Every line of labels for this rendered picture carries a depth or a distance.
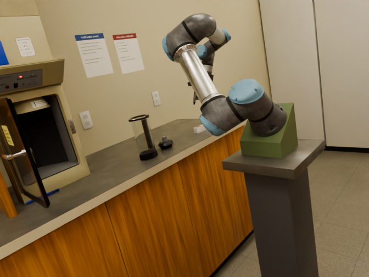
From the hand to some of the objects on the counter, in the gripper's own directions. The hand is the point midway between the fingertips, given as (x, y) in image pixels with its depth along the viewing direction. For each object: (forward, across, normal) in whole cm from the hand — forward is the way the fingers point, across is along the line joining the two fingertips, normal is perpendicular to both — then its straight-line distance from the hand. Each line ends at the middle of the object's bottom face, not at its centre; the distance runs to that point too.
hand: (198, 104), depth 172 cm
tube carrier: (+31, -10, +36) cm, 48 cm away
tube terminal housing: (+51, +8, +79) cm, 95 cm away
